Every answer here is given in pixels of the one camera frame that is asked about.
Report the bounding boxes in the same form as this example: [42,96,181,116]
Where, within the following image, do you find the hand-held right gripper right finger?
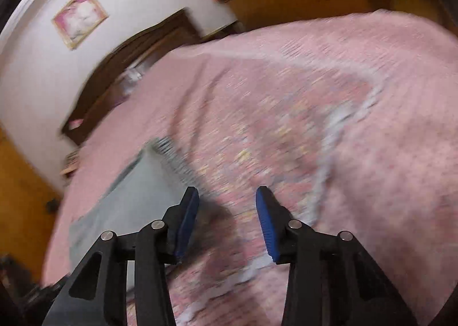
[255,186,419,326]

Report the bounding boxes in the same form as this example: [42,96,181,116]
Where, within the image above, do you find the dark wooden headboard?
[59,7,201,148]

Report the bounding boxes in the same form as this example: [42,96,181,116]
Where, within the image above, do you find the pillows at headboard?
[122,61,147,94]

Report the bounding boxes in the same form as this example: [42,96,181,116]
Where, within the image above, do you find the grey-blue pants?
[69,136,201,294]

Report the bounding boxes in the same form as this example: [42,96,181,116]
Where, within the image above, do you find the pink floral bed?
[41,9,458,326]

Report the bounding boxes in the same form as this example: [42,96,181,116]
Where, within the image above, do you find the framed wall picture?
[51,0,109,51]

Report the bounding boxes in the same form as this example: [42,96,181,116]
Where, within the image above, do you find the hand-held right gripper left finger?
[42,186,200,326]

